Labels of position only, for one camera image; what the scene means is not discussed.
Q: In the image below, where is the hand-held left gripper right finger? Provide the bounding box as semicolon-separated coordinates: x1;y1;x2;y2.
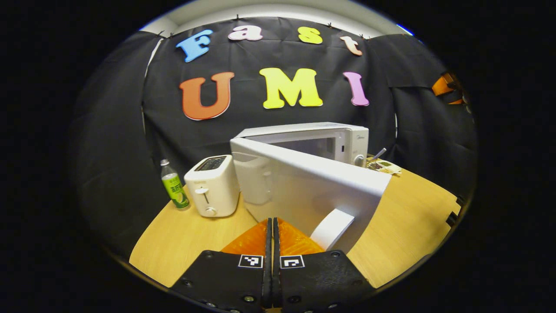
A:
272;217;376;313

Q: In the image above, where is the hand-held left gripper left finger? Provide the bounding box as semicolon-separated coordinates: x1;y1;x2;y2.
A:
169;217;273;313

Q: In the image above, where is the white microwave oven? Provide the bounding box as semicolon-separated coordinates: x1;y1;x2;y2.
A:
230;122;391;255

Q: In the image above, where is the white toaster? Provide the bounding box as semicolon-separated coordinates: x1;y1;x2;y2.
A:
184;155;240;218

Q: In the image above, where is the white divided grain dish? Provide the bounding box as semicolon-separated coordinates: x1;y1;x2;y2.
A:
367;157;402;175

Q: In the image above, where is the green label drink bottle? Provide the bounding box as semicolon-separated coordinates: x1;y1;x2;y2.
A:
160;159;191;210

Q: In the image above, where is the black backdrop cloth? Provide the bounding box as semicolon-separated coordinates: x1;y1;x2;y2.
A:
72;17;478;257

